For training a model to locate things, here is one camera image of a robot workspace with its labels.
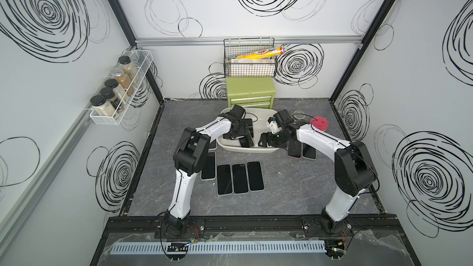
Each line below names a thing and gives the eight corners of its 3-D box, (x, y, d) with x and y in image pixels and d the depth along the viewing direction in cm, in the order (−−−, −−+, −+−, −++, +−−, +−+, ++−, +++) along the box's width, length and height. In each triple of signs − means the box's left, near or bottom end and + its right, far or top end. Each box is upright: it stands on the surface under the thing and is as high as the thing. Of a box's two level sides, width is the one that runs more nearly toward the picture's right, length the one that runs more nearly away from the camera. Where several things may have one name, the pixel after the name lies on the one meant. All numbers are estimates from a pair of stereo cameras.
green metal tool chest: (226, 119, 113) (224, 96, 98) (227, 100, 124) (226, 77, 109) (271, 119, 113) (276, 96, 98) (268, 100, 124) (272, 77, 109)
